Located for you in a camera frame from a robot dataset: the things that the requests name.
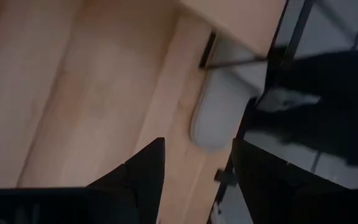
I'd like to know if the black aluminium rig frame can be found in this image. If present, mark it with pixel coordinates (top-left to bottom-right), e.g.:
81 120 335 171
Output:
206 0 291 224

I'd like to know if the grey rubber slide slipper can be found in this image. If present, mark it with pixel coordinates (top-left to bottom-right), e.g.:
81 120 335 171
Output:
190 35 269 152

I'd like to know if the black bulky object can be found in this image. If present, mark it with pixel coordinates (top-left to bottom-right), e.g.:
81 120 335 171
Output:
244 46 358 169

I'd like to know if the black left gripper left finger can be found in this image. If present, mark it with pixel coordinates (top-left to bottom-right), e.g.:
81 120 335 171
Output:
0 137 167 224

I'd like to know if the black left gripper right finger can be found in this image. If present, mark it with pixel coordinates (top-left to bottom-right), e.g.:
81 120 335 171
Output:
231 138 358 224

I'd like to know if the wooden shelf with black legs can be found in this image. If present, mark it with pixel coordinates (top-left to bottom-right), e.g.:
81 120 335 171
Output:
178 0 289 71

